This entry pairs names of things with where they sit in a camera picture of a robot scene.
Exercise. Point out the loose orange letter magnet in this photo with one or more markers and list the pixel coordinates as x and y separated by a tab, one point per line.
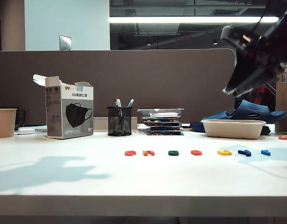
284	137

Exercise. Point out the letter magnet case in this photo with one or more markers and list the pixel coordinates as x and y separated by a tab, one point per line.
163	132
162	123

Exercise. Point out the beige pulp tray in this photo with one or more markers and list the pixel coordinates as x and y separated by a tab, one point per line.
232	130

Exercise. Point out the orange letter n magnet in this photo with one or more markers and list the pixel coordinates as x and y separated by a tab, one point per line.
147	153

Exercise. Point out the light blue letter magnet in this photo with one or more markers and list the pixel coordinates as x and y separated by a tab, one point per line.
265	152

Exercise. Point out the brown desk partition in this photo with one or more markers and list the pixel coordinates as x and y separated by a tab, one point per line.
157	79

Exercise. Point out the orange letter c magnet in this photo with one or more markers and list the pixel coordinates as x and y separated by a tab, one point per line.
128	153

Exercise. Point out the yellow letter u magnet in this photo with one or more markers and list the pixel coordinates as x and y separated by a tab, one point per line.
222	152

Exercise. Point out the dark blue letter y magnet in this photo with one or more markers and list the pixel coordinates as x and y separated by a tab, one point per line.
243	152

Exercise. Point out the pale flat pad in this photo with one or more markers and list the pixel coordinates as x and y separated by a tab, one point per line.
40	128

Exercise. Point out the orange letter s magnet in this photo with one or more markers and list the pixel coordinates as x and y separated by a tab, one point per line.
195	152

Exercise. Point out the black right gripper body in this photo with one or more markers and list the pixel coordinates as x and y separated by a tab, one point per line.
262	53

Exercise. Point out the clear plastic case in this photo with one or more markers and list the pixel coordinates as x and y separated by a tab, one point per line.
162	113

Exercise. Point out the black and silver pen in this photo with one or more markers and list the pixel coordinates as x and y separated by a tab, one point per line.
130	103
117	102

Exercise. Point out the navy blue foam slipper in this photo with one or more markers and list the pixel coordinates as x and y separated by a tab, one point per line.
250	112
215	116

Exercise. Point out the brown cardboard box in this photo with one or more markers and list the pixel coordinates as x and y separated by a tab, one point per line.
284	105

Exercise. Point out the brown paper cup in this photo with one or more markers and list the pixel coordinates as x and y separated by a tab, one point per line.
4	123

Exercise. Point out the small white earbud case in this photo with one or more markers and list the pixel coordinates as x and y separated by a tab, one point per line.
26	131

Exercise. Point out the metal wall switch plate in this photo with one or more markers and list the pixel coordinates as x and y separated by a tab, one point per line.
65	43

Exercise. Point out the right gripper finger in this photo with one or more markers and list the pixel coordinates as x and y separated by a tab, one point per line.
243	74
260	80

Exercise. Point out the green letter e magnet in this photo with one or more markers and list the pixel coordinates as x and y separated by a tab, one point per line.
173	153

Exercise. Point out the black mesh pen holder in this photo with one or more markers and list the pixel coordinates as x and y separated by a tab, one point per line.
119	129

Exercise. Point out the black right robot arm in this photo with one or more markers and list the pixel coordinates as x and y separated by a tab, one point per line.
285	23

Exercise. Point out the grey white face mask box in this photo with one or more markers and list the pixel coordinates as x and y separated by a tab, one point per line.
71	112

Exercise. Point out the black red plaid jacket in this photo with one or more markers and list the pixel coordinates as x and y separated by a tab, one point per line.
257	95

